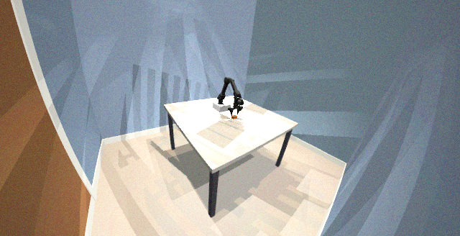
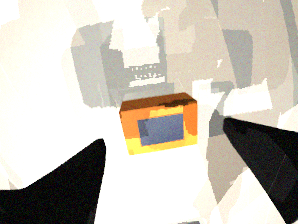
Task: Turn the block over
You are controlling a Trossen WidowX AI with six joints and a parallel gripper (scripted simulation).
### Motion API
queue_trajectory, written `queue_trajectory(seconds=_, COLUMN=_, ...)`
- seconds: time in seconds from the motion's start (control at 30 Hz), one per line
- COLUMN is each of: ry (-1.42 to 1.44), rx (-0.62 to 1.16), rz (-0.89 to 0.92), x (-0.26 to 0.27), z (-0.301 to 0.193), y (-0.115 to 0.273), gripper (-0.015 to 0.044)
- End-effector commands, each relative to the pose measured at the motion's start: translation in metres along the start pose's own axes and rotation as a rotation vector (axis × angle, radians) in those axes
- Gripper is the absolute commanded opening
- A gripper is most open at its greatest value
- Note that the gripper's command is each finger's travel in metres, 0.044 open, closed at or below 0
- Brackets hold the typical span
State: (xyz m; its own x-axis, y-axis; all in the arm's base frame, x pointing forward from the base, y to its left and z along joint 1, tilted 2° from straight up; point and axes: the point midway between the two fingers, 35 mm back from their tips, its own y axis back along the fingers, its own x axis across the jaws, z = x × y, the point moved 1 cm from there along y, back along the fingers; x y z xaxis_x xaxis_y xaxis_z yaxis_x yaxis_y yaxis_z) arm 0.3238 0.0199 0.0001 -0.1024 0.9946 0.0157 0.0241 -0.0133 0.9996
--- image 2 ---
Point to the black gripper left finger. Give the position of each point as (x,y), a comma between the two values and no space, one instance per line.
(66,195)

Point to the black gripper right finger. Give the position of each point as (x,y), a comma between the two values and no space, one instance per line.
(272,155)

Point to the orange block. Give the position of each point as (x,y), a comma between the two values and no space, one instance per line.
(159,123)

